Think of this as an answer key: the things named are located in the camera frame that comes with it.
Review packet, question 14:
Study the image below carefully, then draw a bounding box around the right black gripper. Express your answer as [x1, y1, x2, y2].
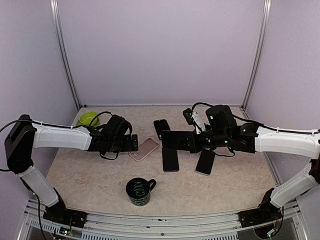
[177, 129, 230, 153]

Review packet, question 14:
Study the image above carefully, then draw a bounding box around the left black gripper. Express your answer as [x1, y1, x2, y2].
[107, 133, 139, 153]

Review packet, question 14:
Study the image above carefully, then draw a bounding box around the large black phone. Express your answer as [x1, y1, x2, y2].
[161, 130, 193, 151]

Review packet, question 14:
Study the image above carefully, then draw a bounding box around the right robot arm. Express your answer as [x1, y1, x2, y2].
[161, 105, 320, 222]

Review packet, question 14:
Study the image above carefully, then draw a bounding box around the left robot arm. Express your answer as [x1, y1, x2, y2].
[4, 114, 138, 223]

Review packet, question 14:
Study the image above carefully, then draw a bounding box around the purple edged black phone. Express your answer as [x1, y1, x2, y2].
[162, 147, 180, 173]

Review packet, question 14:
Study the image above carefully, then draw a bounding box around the black phone case middle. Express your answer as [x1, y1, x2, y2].
[153, 119, 171, 140]

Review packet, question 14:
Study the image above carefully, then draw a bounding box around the silver edged black phone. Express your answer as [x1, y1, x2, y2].
[195, 149, 216, 176]

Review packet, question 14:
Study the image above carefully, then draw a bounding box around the green plastic plate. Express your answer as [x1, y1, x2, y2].
[76, 118, 100, 127]

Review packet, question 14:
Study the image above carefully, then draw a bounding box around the green plastic bowl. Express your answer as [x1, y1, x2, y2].
[78, 111, 97, 126]

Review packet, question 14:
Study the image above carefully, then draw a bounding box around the black mug green print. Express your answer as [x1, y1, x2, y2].
[125, 177, 157, 207]

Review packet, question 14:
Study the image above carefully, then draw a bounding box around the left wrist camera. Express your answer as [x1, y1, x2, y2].
[130, 134, 139, 152]

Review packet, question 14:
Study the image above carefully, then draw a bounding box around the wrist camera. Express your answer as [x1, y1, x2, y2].
[182, 108, 206, 135]
[130, 134, 139, 152]

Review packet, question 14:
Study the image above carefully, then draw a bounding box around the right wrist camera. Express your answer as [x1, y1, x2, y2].
[182, 108, 206, 135]

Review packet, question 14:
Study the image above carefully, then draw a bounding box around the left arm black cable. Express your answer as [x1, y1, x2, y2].
[0, 111, 133, 240]

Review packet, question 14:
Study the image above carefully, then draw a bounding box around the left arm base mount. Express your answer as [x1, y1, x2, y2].
[43, 205, 88, 228]

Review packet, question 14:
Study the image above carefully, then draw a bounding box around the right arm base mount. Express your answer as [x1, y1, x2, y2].
[238, 205, 283, 228]

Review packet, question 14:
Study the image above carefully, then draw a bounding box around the front aluminium rail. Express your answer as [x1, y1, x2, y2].
[16, 199, 310, 240]

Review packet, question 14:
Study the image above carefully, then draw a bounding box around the left aluminium frame post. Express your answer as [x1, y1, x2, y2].
[49, 0, 82, 111]

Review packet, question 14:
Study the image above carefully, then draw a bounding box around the aluminium frame post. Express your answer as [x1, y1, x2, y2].
[241, 0, 272, 111]
[49, 0, 82, 111]

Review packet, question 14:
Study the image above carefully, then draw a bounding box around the right aluminium frame post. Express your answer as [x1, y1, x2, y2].
[241, 0, 272, 111]

